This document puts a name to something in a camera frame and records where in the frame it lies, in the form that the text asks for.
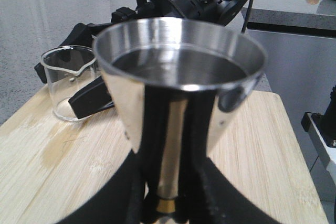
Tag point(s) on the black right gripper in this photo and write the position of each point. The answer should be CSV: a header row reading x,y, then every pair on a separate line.
x,y
215,11

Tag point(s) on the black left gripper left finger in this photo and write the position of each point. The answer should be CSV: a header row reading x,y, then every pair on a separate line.
x,y
120,200

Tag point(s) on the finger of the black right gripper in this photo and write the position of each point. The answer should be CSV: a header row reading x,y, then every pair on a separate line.
x,y
81,35
91,99

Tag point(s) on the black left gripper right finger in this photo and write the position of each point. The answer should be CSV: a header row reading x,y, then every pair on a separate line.
x,y
211,198

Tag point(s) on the glass beaker with liquid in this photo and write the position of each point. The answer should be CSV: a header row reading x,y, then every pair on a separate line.
x,y
64,79

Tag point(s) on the steel double jigger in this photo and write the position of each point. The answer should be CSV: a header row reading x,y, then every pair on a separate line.
x,y
176,85

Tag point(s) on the wooden cutting board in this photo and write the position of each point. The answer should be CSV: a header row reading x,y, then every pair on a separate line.
x,y
49,167

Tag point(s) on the black and silver stand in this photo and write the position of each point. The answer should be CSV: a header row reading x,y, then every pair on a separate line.
x,y
321,130

